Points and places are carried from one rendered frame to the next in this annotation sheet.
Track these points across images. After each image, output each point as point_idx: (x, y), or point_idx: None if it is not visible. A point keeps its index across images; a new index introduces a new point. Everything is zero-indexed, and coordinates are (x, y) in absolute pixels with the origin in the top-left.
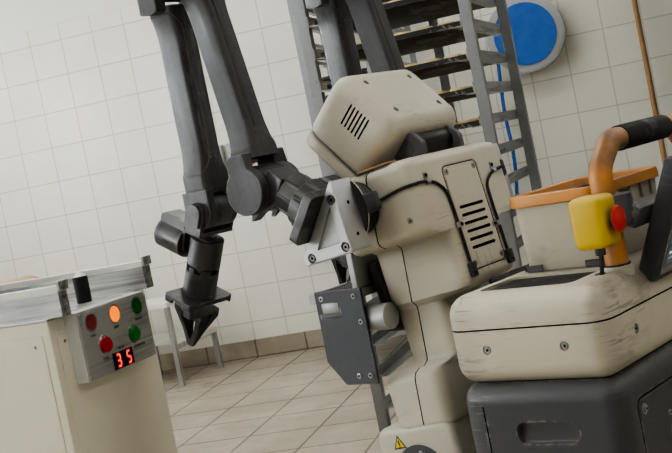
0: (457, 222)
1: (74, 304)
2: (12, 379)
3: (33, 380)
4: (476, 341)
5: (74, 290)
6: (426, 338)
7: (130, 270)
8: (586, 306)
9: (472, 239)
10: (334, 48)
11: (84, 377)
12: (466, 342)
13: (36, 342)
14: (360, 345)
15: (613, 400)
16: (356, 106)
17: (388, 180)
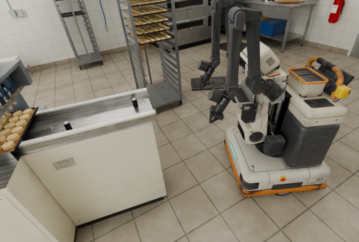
0: None
1: (132, 107)
2: (137, 140)
3: (145, 139)
4: (314, 120)
5: (133, 103)
6: (262, 109)
7: (142, 92)
8: (346, 112)
9: None
10: (217, 25)
11: (156, 132)
12: (312, 121)
13: (147, 129)
14: (252, 115)
15: (339, 127)
16: (272, 57)
17: (280, 78)
